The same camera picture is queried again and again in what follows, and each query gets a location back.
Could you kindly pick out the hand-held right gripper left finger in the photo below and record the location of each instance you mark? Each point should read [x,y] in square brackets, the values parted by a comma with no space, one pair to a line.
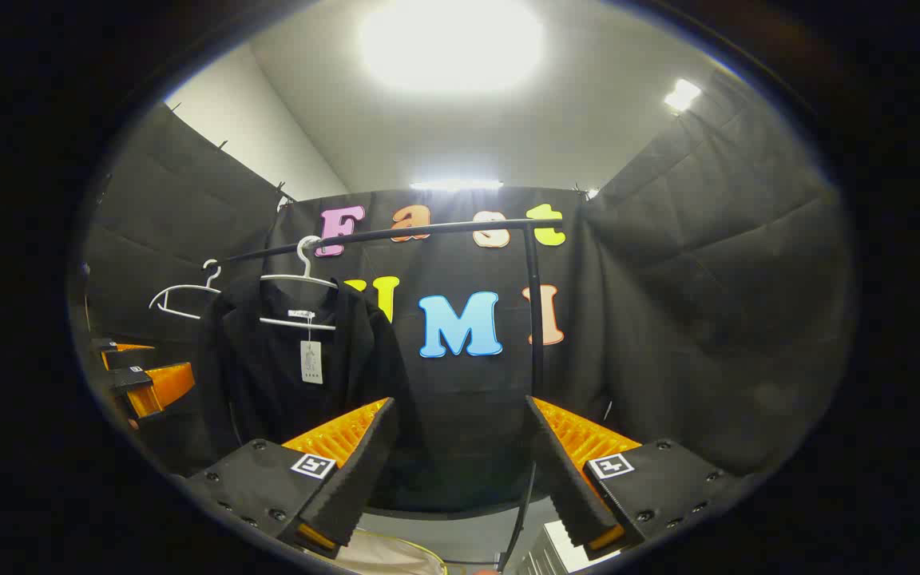
[360,479]

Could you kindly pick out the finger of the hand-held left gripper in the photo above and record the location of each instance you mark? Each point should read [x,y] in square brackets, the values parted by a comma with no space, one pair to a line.
[134,378]
[107,346]

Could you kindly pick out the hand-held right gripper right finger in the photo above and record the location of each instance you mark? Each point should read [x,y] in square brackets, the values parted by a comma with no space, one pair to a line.
[572,487]

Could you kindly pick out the grey ribbed laundry hamper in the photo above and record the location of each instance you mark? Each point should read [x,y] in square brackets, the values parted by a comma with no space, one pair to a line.
[552,551]

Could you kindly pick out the black knit garment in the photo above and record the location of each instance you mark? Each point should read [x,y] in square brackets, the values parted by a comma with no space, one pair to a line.
[268,391]

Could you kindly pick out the white plastic clothes hanger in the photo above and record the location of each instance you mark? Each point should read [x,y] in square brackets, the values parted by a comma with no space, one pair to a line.
[300,279]
[180,289]

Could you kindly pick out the black metal clothes rack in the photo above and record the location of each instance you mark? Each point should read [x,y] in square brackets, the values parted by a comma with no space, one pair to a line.
[536,303]

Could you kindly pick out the beige cloth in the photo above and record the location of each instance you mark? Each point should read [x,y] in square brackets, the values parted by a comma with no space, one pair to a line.
[384,557]

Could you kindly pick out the black backdrop cloth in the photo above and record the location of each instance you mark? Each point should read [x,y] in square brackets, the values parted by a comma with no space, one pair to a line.
[707,303]

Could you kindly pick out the ceiling strip light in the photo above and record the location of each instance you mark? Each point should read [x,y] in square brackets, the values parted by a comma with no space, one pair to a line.
[456,184]

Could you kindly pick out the small ceiling lamp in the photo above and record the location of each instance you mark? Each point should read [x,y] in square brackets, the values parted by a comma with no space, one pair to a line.
[682,94]

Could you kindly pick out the large round ceiling lamp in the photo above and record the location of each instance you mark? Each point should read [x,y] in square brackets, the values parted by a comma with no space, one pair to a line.
[452,40]

